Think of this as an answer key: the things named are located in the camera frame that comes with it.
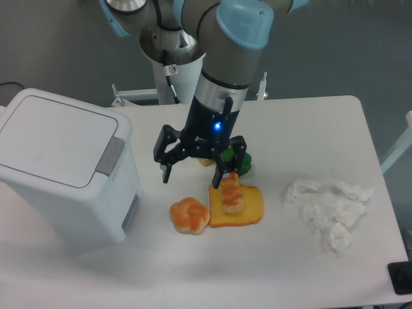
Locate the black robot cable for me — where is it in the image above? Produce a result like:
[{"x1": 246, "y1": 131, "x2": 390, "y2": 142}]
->
[{"x1": 160, "y1": 48, "x2": 183, "y2": 106}]

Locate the green bell pepper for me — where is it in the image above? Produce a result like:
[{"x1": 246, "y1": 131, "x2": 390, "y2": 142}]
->
[{"x1": 221, "y1": 147, "x2": 252, "y2": 176}]

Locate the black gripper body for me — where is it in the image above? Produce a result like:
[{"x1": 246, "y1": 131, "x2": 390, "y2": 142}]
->
[{"x1": 180, "y1": 97, "x2": 241, "y2": 159}]

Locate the crumpled white tissue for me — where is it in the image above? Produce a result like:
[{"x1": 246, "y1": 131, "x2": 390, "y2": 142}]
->
[
  {"x1": 283, "y1": 178, "x2": 321, "y2": 207},
  {"x1": 324, "y1": 222, "x2": 352, "y2": 256},
  {"x1": 333, "y1": 180, "x2": 374, "y2": 203},
  {"x1": 333, "y1": 200, "x2": 366, "y2": 227},
  {"x1": 302, "y1": 203, "x2": 328, "y2": 230}
]

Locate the orange toast slice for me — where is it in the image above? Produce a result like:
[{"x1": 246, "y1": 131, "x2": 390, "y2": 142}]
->
[{"x1": 209, "y1": 185, "x2": 264, "y2": 228}]

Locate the crumpled white tissue bottom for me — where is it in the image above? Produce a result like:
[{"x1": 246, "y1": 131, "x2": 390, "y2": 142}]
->
[{"x1": 324, "y1": 222, "x2": 352, "y2": 256}]

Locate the black device table corner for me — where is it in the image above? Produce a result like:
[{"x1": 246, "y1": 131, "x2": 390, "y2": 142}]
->
[{"x1": 388, "y1": 261, "x2": 411, "y2": 295}]

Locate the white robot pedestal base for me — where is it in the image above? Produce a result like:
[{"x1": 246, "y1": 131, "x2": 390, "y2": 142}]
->
[{"x1": 111, "y1": 25, "x2": 207, "y2": 107}]

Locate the crumpled white tissue middle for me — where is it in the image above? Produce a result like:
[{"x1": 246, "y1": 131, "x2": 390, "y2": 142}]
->
[{"x1": 302, "y1": 203, "x2": 328, "y2": 230}]

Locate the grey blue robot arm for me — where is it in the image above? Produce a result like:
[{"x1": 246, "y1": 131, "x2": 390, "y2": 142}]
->
[{"x1": 102, "y1": 1, "x2": 304, "y2": 187}]

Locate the crumpled white tissue left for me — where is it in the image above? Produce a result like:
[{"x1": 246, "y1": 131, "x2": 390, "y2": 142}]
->
[{"x1": 283, "y1": 178, "x2": 321, "y2": 207}]

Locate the white table clamp bracket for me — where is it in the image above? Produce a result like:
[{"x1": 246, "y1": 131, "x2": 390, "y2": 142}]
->
[{"x1": 256, "y1": 71, "x2": 268, "y2": 100}]

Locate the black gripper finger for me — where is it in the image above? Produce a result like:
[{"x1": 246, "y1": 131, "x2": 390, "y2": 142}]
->
[
  {"x1": 211, "y1": 135, "x2": 247, "y2": 189},
  {"x1": 153, "y1": 124, "x2": 193, "y2": 183}
]

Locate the round knotted bread roll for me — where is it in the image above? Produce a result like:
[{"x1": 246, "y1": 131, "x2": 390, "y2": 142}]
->
[{"x1": 169, "y1": 197, "x2": 210, "y2": 235}]

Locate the crumpled white tissue top right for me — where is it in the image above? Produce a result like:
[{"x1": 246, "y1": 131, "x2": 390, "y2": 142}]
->
[{"x1": 333, "y1": 180, "x2": 374, "y2": 203}]

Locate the white push-top trash can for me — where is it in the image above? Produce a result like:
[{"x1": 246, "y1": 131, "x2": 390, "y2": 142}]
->
[{"x1": 1, "y1": 88, "x2": 142, "y2": 243}]

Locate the yellow bell pepper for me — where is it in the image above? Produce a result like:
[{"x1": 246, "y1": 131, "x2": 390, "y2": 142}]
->
[{"x1": 198, "y1": 158, "x2": 214, "y2": 167}]

